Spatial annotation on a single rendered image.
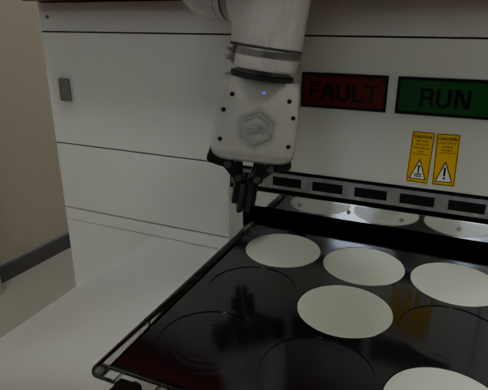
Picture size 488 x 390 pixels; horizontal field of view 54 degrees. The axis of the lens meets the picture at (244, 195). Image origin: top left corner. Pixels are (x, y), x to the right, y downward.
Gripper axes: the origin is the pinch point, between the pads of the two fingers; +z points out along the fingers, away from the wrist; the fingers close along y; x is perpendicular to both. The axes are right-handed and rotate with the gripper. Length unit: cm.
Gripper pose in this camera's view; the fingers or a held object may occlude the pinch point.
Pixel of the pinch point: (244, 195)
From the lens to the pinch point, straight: 62.4
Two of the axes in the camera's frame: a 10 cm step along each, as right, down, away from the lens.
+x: -0.6, -3.5, 9.4
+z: -1.4, 9.3, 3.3
